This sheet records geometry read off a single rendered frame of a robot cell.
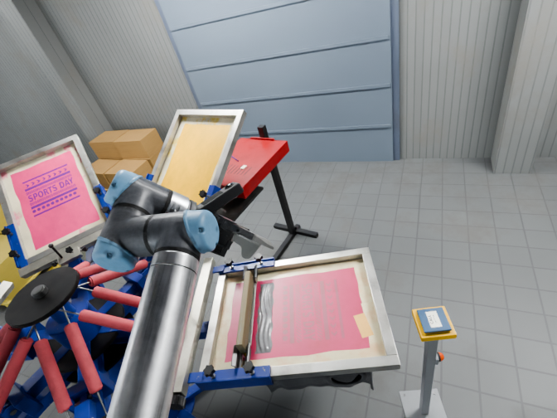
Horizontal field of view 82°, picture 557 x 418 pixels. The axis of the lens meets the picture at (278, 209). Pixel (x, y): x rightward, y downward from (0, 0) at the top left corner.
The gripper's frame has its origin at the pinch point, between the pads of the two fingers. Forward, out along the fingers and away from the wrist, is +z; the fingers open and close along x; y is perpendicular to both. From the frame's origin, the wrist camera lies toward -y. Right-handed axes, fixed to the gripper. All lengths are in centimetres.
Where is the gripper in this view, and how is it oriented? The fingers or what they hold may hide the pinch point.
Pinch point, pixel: (263, 238)
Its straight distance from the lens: 79.8
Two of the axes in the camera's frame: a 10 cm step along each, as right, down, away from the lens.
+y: -4.2, 9.1, -0.6
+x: 4.4, 1.5, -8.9
